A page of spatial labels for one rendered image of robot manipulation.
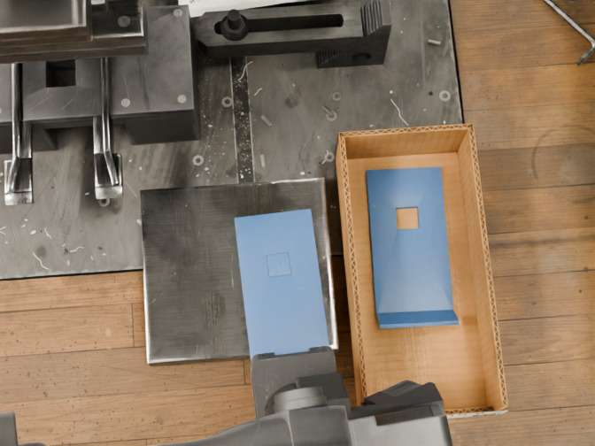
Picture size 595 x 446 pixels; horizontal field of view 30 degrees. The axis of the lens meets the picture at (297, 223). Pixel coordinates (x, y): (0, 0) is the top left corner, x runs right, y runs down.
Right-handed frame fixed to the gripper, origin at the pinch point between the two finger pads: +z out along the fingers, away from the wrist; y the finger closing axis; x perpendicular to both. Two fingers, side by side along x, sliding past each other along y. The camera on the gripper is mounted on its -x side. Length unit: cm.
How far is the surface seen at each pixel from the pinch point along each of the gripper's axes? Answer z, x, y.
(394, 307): 5.0, -10.1, 3.0
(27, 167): 5.9, 20.3, 19.3
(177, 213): 9.6, 8.4, 12.8
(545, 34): 18.0, -28.9, 24.5
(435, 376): 2.1, -12.9, -2.9
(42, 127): 9.8, 19.3, 22.0
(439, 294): 5.3, -14.4, 3.6
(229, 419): 2.0, 5.7, -4.5
